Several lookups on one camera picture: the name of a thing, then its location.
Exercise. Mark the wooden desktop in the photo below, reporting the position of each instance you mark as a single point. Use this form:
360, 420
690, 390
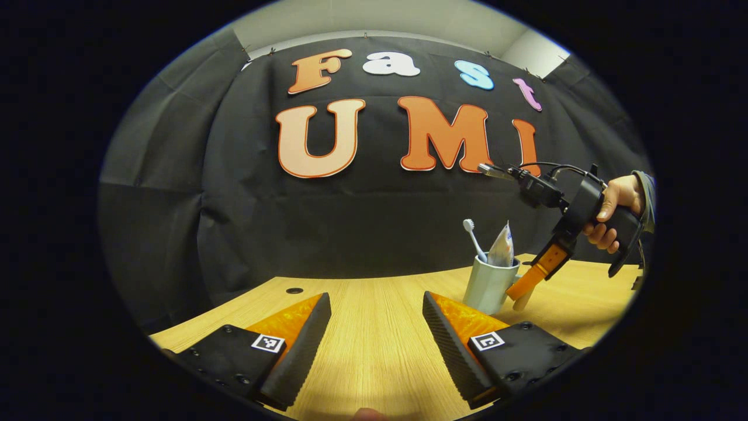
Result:
374, 327

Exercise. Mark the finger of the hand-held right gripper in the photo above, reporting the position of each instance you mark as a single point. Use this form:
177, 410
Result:
540, 269

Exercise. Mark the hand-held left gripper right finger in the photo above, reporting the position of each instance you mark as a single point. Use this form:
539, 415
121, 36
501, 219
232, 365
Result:
450, 351

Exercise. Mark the white toothbrush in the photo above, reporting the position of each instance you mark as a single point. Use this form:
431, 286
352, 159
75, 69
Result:
469, 225

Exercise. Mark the black backdrop cloth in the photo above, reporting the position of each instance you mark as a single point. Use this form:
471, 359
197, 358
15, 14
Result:
350, 234

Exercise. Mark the white toothpaste tube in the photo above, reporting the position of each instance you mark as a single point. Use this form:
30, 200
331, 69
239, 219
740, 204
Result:
501, 251

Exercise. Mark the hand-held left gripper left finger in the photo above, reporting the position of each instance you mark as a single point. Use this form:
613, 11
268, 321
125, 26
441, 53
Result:
298, 351

